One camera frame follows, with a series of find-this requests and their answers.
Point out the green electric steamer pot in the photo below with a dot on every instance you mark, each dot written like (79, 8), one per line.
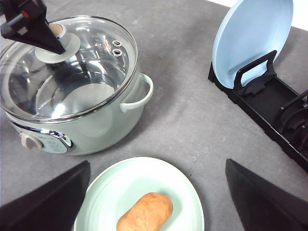
(86, 135)

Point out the blue plate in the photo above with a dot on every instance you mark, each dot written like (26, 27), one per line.
(250, 30)

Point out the glass steamer lid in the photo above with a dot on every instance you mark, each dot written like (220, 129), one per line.
(96, 69)

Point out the black plate rack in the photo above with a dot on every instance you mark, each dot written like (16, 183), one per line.
(279, 107)

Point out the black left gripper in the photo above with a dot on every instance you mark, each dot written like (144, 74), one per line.
(26, 20)

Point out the brown potato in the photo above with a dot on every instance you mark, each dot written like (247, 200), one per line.
(149, 214)

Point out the green plate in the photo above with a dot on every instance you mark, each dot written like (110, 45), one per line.
(117, 188)

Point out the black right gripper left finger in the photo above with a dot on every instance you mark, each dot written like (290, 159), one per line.
(51, 207)

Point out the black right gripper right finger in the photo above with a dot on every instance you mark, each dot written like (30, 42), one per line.
(263, 207)

